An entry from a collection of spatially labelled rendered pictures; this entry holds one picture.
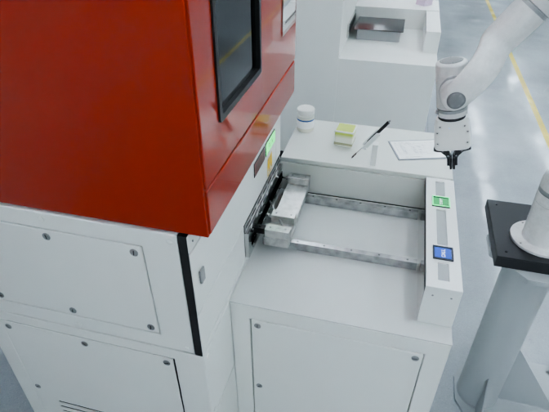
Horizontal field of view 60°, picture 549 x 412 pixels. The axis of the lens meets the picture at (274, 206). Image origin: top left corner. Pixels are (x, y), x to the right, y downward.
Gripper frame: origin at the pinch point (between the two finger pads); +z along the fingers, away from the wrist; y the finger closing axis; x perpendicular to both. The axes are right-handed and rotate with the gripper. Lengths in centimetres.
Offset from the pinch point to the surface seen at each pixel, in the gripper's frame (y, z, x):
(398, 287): -16.4, 26.7, -27.9
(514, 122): 62, 127, 290
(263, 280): -56, 18, -35
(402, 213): -16.6, 24.9, 8.0
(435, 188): -5.0, 15.2, 8.9
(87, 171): -72, -39, -66
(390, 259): -18.9, 23.3, -19.0
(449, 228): -1.3, 15.6, -13.4
